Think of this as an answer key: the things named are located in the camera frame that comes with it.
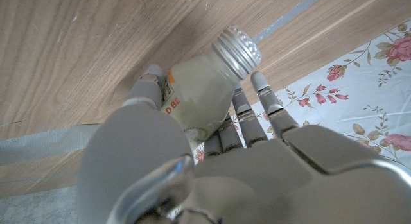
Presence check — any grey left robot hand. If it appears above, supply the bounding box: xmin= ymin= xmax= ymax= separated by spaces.
xmin=76 ymin=64 xmax=411 ymax=224

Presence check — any beige bottle with silver cap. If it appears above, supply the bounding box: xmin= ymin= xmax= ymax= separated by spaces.
xmin=160 ymin=24 xmax=263 ymax=151

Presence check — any floral backdrop cloth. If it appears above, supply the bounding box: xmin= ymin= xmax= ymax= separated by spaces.
xmin=192 ymin=20 xmax=411 ymax=171

